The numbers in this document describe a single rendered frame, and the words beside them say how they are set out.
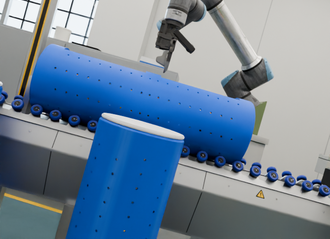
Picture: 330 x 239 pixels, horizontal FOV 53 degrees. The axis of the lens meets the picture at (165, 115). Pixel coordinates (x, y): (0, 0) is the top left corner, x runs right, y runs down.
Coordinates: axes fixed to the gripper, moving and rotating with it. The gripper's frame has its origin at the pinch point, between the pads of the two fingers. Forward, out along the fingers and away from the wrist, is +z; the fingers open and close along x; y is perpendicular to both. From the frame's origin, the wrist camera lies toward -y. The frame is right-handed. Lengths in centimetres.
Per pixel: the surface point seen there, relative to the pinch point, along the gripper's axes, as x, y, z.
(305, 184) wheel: 11, -66, 30
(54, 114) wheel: 10.7, 37.4, 29.4
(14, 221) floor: -105, 75, 126
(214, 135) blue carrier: 13.8, -24.5, 20.4
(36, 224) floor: -108, 60, 126
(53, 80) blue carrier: 13.9, 40.2, 16.8
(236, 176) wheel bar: 12, -38, 34
